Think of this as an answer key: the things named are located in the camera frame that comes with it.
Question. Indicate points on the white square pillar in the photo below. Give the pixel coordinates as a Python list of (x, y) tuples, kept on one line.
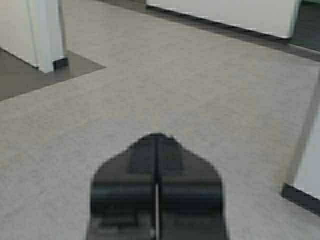
[(34, 32)]

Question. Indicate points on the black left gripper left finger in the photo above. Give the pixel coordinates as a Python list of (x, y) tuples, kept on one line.
[(122, 194)]

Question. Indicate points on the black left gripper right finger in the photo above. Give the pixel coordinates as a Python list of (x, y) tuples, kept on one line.
[(191, 194)]

